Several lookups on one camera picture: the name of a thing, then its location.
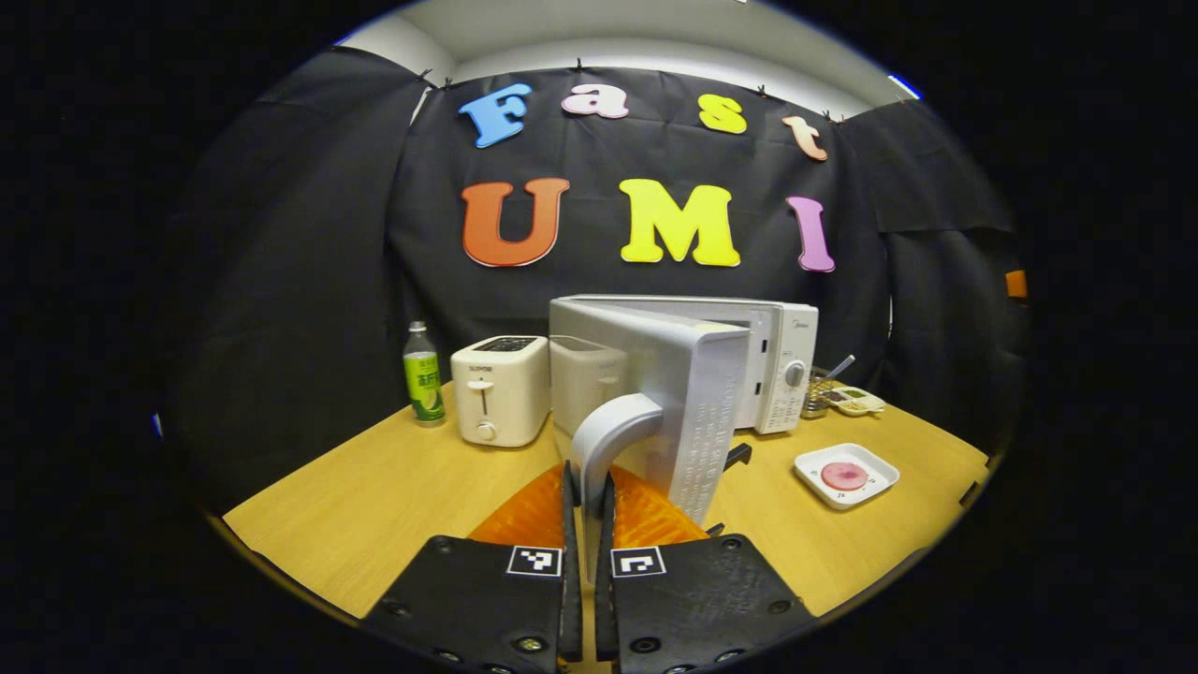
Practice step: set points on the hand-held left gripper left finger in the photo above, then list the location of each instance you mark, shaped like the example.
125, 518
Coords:
572, 599

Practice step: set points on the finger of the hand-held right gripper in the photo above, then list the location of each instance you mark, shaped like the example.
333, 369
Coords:
1017, 284

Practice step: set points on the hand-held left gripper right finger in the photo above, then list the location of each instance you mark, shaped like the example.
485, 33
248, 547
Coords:
606, 608

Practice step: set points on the white square plate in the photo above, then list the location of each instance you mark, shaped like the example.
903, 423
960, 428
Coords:
875, 473

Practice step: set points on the white microwave oven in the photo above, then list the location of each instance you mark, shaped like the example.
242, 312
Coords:
693, 374

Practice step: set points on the pink round food slice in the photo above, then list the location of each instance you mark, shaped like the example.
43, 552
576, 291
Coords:
844, 476

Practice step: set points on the metal spoon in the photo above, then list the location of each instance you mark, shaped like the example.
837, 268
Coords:
838, 365

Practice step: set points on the white divided grain dish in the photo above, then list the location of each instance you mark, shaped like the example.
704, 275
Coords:
856, 402

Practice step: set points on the white toaster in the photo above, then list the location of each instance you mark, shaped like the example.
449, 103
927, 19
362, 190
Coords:
501, 393

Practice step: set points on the ceiling light panel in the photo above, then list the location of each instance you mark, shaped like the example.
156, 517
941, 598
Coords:
904, 86

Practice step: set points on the green label drink bottle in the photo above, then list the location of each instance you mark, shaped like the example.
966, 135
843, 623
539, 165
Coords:
424, 379

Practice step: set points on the black backdrop cloth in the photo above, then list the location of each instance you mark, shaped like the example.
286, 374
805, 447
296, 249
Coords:
299, 281

